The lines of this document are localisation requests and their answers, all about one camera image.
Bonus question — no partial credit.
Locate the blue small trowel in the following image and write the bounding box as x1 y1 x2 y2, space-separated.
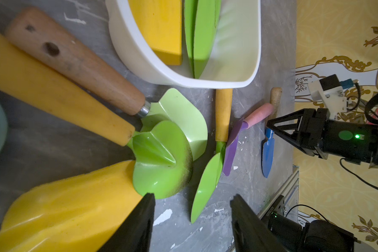
261 87 282 178

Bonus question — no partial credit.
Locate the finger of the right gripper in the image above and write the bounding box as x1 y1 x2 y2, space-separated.
267 109 306 148

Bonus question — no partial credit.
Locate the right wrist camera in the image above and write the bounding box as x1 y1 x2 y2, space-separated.
308 74 359 120

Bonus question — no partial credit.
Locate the purple shovel pink handle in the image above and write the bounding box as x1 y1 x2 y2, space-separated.
222 103 274 176

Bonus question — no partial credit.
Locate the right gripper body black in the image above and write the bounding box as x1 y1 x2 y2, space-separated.
294 109 378 164

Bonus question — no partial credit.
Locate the yellow scoop shovel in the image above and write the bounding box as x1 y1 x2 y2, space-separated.
0 160 141 252

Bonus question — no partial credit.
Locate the light green shovel wooden handle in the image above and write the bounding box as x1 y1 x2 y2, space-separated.
5 7 208 160

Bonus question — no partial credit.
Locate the white storage box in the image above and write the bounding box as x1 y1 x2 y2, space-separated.
106 1 261 89

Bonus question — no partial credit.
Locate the green wide shovel yellow handle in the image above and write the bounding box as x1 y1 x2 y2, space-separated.
0 34 193 199

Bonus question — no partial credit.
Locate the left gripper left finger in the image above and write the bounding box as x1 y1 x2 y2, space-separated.
99 193 155 252

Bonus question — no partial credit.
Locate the green pointed trowel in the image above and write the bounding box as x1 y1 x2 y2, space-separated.
191 89 233 224

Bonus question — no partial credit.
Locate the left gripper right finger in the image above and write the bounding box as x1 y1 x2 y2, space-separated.
230 194 286 252

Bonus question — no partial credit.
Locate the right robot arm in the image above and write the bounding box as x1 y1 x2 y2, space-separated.
267 93 378 168

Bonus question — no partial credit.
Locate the green trowel yellow handle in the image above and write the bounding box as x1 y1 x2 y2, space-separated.
183 0 198 77

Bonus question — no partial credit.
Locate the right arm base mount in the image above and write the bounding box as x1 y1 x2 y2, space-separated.
261 195 361 252

